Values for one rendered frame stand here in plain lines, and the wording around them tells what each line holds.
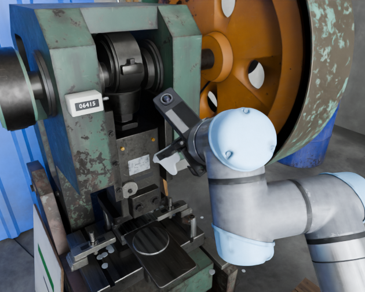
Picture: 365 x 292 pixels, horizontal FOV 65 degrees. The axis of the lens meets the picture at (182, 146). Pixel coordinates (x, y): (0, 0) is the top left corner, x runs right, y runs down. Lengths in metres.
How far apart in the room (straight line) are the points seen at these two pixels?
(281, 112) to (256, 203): 0.51
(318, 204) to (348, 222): 0.04
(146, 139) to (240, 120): 0.56
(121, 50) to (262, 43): 0.40
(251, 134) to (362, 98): 3.72
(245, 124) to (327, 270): 0.21
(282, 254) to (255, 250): 1.76
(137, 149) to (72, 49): 0.34
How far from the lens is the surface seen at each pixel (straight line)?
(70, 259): 1.10
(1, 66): 0.71
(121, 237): 1.07
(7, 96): 0.70
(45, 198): 1.24
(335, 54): 0.80
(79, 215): 1.23
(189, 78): 0.82
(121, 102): 0.82
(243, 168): 0.33
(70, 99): 0.64
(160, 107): 0.52
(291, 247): 2.19
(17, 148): 2.06
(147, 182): 0.93
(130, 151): 0.85
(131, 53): 0.77
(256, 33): 0.91
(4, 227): 2.36
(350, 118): 4.14
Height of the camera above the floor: 1.53
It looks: 28 degrees down
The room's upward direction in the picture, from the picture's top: straight up
